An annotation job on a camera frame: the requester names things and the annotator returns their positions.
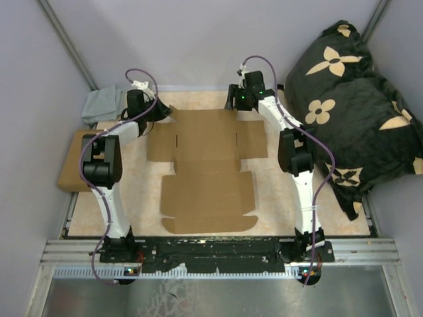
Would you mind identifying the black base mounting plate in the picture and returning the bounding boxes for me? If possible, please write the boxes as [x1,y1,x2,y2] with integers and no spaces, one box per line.
[97,236,335,285]

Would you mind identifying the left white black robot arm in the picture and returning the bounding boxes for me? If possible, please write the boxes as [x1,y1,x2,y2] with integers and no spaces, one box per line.
[79,88,172,262]

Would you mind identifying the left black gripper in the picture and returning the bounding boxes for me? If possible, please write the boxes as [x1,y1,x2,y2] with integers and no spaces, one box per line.
[141,95,173,123]

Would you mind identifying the grey folded cloth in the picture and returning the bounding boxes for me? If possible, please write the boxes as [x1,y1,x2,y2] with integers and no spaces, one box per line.
[81,85,126,124]

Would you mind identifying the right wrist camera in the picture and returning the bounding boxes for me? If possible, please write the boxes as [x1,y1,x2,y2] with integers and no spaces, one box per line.
[237,64,249,78]

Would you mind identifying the right aluminium corner post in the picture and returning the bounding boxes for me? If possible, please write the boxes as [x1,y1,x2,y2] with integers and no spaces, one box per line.
[362,0,392,43]

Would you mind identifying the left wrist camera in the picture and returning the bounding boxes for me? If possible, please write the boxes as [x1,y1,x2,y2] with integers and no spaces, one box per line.
[132,80,155,102]

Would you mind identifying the aluminium corner post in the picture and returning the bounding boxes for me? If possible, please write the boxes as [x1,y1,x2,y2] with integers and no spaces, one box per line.
[362,0,392,43]
[36,0,98,90]

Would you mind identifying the folded brown cardboard box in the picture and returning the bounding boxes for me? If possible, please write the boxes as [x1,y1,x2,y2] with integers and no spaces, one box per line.
[57,129,99,193]

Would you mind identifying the black floral plush pillow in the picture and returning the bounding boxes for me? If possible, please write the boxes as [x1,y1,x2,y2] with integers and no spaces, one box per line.
[284,20,422,220]

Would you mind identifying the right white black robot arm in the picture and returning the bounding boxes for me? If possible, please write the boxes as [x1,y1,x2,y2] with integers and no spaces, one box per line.
[225,67,325,262]

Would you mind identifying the aluminium frame rail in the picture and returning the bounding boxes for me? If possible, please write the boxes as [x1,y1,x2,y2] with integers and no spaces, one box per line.
[27,236,410,316]

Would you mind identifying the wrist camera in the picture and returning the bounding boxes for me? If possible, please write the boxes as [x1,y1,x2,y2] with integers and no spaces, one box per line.
[237,64,249,78]
[132,80,155,102]

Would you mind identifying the left aluminium corner post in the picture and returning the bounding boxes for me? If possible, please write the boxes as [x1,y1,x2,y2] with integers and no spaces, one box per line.
[36,0,98,90]

